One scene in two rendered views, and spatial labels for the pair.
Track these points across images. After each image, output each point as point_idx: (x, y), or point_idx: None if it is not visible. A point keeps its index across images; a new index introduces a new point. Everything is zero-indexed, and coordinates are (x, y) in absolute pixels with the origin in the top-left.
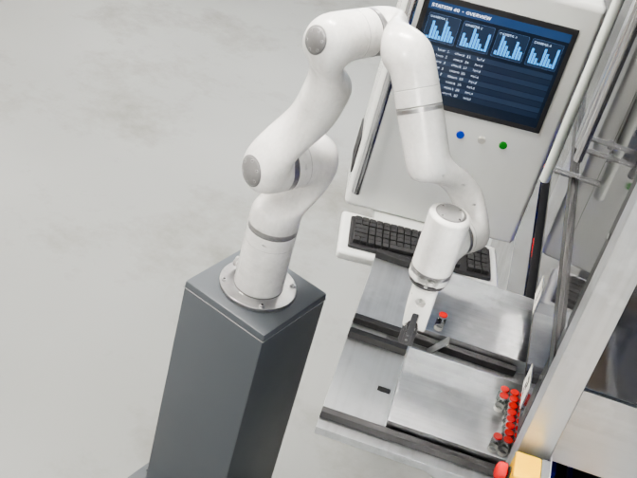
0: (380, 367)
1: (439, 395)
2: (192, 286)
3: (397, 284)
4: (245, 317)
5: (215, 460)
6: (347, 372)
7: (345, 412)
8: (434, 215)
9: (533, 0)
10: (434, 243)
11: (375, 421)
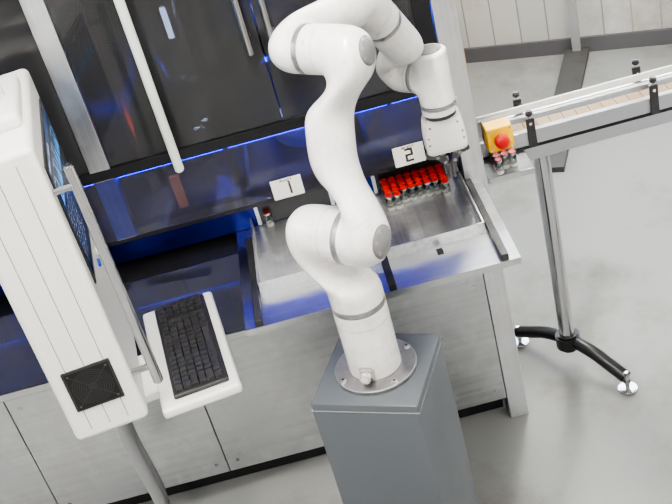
0: (415, 262)
1: (415, 230)
2: (419, 400)
3: (291, 300)
4: (427, 351)
5: (469, 485)
6: (441, 271)
7: (487, 253)
8: (440, 52)
9: (32, 102)
10: (449, 67)
11: (480, 240)
